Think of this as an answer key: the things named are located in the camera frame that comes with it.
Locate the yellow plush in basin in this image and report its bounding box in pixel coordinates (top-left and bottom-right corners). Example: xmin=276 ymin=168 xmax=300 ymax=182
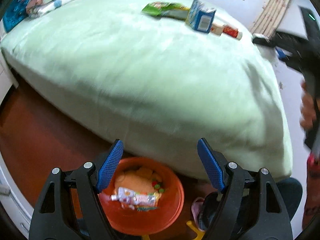
xmin=114 ymin=166 xmax=163 ymax=193

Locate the blue milk carton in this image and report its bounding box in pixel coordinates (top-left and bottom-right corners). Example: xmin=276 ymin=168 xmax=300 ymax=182
xmin=185 ymin=0 xmax=216 ymax=34

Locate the person's right hand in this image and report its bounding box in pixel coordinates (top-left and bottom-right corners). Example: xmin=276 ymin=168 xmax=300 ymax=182
xmin=300 ymin=81 xmax=317 ymax=131

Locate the folded floral quilt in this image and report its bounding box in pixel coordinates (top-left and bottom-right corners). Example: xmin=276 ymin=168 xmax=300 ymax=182
xmin=26 ymin=0 xmax=74 ymax=18

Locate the orange plastic basin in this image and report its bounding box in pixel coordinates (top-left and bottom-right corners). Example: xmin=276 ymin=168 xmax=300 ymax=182
xmin=99 ymin=157 xmax=184 ymax=236

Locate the cream and blue headboard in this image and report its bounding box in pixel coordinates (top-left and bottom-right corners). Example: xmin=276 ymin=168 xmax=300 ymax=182
xmin=2 ymin=0 xmax=29 ymax=33

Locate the red white pack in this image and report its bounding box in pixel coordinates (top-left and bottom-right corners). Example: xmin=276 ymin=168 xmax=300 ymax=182
xmin=210 ymin=23 xmax=242 ymax=40

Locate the orange white snack bag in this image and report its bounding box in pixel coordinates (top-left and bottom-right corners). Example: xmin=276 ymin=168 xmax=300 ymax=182
xmin=110 ymin=187 xmax=162 ymax=211

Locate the green snack bag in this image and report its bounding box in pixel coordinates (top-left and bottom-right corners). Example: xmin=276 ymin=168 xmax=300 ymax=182
xmin=142 ymin=2 xmax=190 ymax=20

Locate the white door frame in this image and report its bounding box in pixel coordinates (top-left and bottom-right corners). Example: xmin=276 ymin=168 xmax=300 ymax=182
xmin=0 ymin=155 xmax=34 ymax=239

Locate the right floral curtain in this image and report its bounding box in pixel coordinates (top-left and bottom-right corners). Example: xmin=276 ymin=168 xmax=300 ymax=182
xmin=250 ymin=0 xmax=290 ymax=37

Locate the bed with green blanket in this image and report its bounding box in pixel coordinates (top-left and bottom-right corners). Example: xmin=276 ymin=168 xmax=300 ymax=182
xmin=1 ymin=0 xmax=293 ymax=180

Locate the pink slipper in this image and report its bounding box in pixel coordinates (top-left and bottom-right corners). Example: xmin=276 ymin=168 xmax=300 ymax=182
xmin=191 ymin=197 xmax=207 ymax=232

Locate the red toy car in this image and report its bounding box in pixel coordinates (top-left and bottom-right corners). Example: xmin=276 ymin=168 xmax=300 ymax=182
xmin=151 ymin=179 xmax=165 ymax=193

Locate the white bedside table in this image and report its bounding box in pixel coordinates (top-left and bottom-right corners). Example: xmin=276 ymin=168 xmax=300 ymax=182
xmin=0 ymin=53 xmax=19 ymax=103

